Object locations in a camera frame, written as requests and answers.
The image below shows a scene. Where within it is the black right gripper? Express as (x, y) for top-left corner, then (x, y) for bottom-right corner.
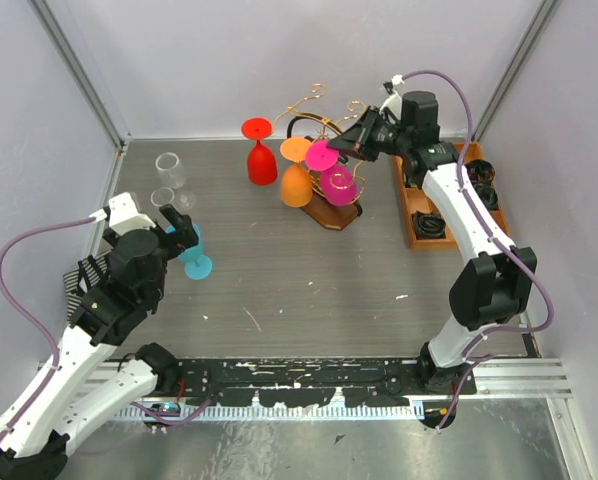
(327, 105), (411, 163)

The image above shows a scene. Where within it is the blue wine glass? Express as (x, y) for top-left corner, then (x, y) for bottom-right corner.
(177, 224), (213, 280)

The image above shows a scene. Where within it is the clear wine glass front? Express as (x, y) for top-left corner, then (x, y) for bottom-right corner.
(150, 187), (196, 212)

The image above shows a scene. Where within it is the clear wine glass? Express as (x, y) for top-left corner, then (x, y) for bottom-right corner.
(150, 187), (196, 212)
(155, 152), (186, 189)

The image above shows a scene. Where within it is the pink wine glass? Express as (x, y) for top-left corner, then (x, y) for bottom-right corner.
(305, 140), (358, 206)

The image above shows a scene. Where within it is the gold wire wine glass rack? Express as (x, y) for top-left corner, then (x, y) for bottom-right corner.
(273, 83), (365, 231)

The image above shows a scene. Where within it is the orange wine glass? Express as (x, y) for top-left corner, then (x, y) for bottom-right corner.
(280, 137), (313, 208)

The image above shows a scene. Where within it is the striped black white cloth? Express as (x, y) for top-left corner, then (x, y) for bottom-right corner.
(63, 251), (108, 322)

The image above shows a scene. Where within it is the red wine glass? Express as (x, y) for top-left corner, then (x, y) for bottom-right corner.
(241, 117), (278, 186)

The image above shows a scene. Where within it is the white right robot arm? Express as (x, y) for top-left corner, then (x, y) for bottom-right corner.
(327, 74), (537, 394)

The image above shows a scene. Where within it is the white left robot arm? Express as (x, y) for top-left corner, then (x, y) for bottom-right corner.
(0, 192), (199, 479)

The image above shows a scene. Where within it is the dark rolled fabric front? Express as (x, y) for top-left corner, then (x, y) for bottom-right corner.
(412, 211), (446, 240)

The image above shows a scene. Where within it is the dark rolled fabric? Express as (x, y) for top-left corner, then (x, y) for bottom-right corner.
(412, 211), (446, 240)
(466, 159), (496, 185)
(473, 183), (498, 211)

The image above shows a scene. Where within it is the dark rolled fabric right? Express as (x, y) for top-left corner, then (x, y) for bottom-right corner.
(466, 159), (496, 185)

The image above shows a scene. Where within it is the dark rolled fabric middle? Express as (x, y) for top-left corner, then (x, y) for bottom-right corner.
(473, 183), (498, 211)

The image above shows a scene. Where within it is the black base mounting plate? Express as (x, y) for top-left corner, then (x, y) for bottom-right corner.
(153, 357), (468, 408)

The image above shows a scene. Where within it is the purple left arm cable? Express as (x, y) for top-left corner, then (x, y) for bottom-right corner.
(0, 215), (215, 461)

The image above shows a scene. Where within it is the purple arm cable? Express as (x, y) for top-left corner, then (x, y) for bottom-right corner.
(393, 69), (555, 431)
(0, 215), (215, 461)

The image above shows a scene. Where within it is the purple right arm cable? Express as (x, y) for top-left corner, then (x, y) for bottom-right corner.
(393, 69), (555, 431)

